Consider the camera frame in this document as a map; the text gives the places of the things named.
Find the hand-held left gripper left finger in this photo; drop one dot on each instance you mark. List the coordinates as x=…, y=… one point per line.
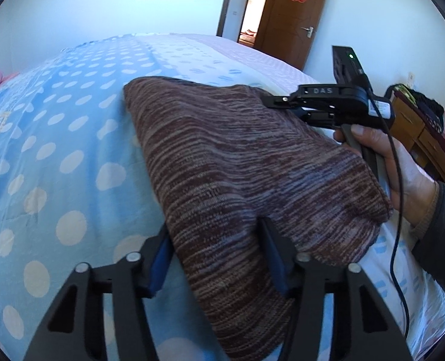
x=162, y=263

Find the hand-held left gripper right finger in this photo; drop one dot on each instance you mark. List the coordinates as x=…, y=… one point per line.
x=275, y=259

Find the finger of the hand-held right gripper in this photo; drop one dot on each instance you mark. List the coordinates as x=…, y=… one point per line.
x=316, y=117
x=279, y=101

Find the brown knit sweater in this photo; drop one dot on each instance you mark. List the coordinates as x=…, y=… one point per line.
x=226, y=165

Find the person's right forearm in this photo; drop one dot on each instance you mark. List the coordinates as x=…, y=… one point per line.
x=444, y=240

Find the dark clothes pile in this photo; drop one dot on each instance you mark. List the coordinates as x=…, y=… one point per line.
x=422, y=103

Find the person's right hand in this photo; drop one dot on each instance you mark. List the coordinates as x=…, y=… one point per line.
x=407, y=180

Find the pale pink bed sheet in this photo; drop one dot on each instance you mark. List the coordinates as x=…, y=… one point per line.
x=252, y=56

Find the brown wooden door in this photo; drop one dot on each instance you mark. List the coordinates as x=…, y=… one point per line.
x=294, y=26

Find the wooden dresser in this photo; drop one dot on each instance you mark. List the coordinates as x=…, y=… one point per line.
x=425, y=139

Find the blue polka-dot blanket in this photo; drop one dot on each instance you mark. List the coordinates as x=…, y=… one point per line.
x=75, y=120

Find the white wall socket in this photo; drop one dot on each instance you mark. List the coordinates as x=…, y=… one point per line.
x=411, y=81

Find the dark wooden door frame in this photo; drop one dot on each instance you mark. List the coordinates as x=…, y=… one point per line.
x=226, y=7

